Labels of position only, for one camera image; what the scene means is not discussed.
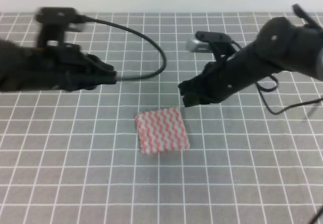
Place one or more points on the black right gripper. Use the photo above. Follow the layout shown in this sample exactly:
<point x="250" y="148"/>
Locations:
<point x="231" y="72"/>

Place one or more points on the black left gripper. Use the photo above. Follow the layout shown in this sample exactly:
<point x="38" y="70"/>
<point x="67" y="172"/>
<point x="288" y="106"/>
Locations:
<point x="67" y="68"/>

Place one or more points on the pink wavy striped towel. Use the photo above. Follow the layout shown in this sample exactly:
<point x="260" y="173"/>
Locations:
<point x="161" y="130"/>

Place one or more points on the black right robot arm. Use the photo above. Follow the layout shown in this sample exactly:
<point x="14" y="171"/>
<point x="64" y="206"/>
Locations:
<point x="279" y="46"/>

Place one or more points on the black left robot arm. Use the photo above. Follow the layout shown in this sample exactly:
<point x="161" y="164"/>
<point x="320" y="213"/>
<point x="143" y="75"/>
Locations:
<point x="12" y="61"/>

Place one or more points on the grey checked tablecloth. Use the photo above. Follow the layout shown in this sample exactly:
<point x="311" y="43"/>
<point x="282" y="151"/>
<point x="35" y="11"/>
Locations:
<point x="75" y="157"/>

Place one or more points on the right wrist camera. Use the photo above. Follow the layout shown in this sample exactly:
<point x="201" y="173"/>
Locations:
<point x="219" y="44"/>

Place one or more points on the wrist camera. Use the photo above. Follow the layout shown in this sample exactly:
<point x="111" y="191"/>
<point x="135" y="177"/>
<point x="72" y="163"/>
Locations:
<point x="55" y="22"/>
<point x="219" y="44"/>

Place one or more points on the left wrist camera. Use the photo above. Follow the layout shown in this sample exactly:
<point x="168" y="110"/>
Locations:
<point x="55" y="22"/>

